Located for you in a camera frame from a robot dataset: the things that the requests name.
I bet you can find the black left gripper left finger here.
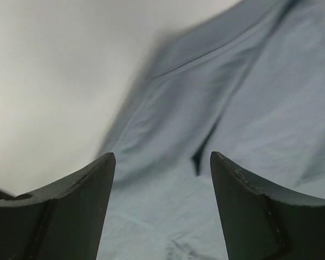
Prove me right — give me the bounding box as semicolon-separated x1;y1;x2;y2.
0;153;116;260

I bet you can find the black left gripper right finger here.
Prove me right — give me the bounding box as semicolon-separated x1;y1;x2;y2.
210;152;325;260

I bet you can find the grey polo shirt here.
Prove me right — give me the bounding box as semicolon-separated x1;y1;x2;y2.
97;1;325;259

